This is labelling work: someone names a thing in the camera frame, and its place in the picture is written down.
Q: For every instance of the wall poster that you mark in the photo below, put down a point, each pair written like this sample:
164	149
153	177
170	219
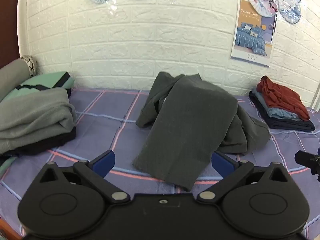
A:
252	37

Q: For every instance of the green pillow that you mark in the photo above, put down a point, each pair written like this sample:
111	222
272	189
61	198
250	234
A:
42	80

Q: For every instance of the zigzag patterned cushion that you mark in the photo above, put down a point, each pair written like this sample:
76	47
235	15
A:
31	65

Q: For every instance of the brown wooden headboard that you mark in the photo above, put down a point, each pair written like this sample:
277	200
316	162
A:
10	30

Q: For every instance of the folded navy garment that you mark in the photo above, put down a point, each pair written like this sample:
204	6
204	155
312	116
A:
287	125

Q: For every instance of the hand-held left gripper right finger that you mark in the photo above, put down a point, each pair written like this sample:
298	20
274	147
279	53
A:
222	164

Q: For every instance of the dark grey pants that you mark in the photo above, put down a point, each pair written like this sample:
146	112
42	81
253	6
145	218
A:
195	130

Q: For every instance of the folded blue jeans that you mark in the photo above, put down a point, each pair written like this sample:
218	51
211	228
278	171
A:
275	112

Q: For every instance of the grey bolster pillow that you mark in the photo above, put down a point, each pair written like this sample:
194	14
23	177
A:
12	75

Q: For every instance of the folded red garment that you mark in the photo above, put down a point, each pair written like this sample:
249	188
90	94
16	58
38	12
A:
280	97

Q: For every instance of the folded grey blanket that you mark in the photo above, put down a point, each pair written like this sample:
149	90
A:
32	115

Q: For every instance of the dark folded cloth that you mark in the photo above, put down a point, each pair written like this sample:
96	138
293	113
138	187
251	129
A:
50	143

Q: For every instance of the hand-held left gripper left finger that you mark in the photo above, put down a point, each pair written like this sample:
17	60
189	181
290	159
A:
105	163

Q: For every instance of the purple plaid bed sheet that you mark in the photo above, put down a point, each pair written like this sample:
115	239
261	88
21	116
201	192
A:
105	130

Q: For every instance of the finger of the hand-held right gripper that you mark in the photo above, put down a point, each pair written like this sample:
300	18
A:
303	158

